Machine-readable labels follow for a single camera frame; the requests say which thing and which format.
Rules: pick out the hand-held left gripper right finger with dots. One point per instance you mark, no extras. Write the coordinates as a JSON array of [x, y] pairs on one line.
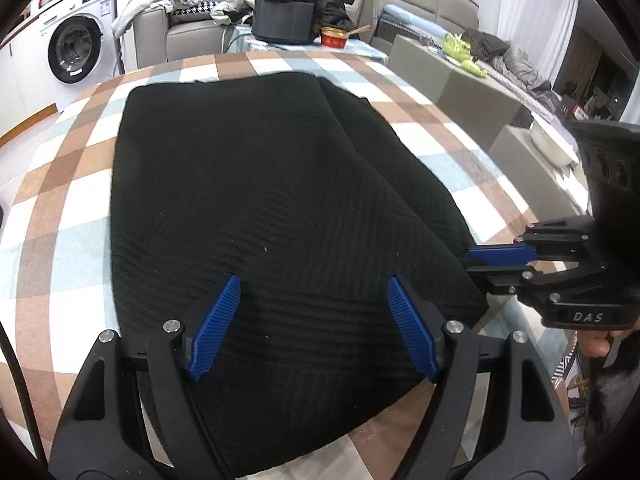
[[410, 327]]

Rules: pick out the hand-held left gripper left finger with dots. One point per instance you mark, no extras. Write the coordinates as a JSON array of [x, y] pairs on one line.
[[215, 327]]

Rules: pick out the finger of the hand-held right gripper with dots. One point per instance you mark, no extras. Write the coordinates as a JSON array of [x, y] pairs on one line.
[[495, 255], [505, 286]]

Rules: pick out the black knit sweater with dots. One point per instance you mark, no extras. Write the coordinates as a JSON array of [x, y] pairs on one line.
[[260, 185]]

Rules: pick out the person's right forearm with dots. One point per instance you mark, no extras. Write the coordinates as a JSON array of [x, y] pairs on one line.
[[612, 400]]

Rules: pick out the dark grey clothes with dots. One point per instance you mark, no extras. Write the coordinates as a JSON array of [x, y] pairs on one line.
[[485, 42]]

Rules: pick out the grey and white clothes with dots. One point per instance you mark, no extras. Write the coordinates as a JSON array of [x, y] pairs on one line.
[[150, 2]]

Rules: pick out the person's right hand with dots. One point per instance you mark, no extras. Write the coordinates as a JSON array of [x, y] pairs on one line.
[[595, 345]]

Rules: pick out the brown checkered tablecloth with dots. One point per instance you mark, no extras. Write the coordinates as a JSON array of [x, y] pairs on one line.
[[65, 185]]

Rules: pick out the white curtain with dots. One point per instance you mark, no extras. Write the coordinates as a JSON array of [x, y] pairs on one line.
[[530, 10]]

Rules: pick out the teal checkered tablecloth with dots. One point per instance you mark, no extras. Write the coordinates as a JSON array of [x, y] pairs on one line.
[[360, 50]]

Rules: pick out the blue pillow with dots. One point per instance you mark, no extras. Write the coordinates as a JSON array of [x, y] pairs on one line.
[[400, 12]]

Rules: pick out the wooden chopsticks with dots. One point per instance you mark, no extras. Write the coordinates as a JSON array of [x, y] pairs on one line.
[[357, 31]]

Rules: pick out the red and yellow bowl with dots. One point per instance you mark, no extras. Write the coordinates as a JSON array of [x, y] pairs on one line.
[[334, 37]]

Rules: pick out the grey sofa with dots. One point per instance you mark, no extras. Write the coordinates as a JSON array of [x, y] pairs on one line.
[[195, 42]]

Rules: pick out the white kitchen counter cabinet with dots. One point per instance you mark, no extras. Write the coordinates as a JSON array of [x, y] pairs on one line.
[[22, 85]]

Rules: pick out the houndstooth pillow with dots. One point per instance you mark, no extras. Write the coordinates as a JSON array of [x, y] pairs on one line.
[[195, 10]]

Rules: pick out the white washing machine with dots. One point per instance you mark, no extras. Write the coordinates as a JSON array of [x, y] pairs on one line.
[[75, 40]]

